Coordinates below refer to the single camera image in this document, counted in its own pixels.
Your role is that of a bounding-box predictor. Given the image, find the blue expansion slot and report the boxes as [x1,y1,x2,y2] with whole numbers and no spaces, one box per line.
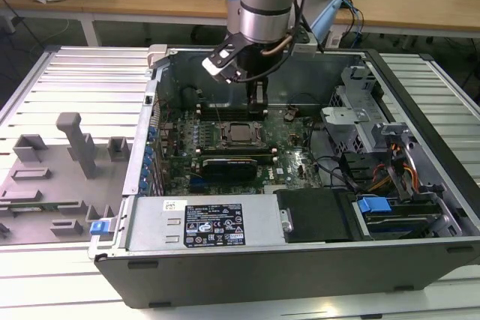
[190,177,212,192]

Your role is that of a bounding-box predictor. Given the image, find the hard disk in blue carrier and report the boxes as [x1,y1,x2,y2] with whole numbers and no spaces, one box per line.
[352,194,443,241]

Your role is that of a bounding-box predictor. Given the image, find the black wire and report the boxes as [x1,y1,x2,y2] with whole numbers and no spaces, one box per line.
[307,121,357,190]

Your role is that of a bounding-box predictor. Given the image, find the grey power supply unit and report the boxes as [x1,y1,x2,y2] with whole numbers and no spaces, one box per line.
[125,195,288,253]

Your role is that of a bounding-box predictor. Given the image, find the grey parts rack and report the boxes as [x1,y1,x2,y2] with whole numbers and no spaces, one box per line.
[0,112,132,247]

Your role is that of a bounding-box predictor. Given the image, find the RAM slot with white clips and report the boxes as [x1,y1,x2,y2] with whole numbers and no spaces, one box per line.
[193,147,279,154]
[190,157,281,168]
[196,103,249,109]
[196,110,249,117]

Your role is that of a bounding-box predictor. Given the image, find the silver square CPU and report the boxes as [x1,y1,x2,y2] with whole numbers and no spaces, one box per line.
[229,124,256,141]

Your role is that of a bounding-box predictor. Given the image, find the green motherboard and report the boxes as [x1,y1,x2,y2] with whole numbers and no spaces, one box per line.
[157,104,327,197]

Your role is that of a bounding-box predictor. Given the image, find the silver metal bracket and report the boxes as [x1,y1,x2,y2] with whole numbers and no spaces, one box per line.
[278,207,294,234]

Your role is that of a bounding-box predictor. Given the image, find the black plastic shroud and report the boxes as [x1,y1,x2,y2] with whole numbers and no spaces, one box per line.
[275,187,361,244]

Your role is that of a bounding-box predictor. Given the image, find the black graphics card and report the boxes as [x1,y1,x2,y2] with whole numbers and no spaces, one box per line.
[198,151,277,187]

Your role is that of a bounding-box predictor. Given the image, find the metal CPU socket cover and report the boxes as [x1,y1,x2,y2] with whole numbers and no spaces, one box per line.
[221,121,266,146]

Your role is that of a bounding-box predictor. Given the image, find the CPU socket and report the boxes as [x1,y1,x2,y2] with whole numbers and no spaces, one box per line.
[219,120,268,148]

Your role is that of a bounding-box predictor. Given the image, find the black round case speaker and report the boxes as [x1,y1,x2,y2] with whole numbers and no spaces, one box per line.
[180,86,200,111]

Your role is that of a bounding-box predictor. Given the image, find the blue plastic latch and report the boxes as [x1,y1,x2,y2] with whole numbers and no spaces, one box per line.
[91,220,115,238]

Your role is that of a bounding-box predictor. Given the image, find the black grey PC case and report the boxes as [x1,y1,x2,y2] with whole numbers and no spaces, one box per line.
[88,44,480,308]

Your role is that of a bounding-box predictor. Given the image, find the grey metal drive cage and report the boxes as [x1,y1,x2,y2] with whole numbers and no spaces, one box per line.
[320,64,383,148]

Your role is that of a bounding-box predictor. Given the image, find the blue cable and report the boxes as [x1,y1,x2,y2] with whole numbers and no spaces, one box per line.
[338,0,365,36]

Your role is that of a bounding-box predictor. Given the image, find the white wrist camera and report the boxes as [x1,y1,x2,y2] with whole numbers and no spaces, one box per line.
[201,34,245,85]

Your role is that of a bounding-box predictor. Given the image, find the orange yellow power wires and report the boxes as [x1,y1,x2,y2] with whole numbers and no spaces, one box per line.
[369,143,420,193]

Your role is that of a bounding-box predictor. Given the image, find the thin metal locking lever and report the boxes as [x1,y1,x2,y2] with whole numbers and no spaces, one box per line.
[211,95,222,123]

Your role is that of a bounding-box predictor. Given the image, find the grey metal disk bay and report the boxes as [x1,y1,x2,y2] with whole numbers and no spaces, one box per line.
[369,121,421,203]

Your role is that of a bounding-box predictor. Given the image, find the black camera cable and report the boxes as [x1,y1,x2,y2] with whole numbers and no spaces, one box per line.
[232,0,312,83]

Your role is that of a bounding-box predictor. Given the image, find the green RAM stick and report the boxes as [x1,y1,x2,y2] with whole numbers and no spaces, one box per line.
[7,202,61,214]

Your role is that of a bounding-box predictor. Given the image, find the silver chipset heatsink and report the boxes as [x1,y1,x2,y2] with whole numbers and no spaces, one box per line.
[262,184,288,197]

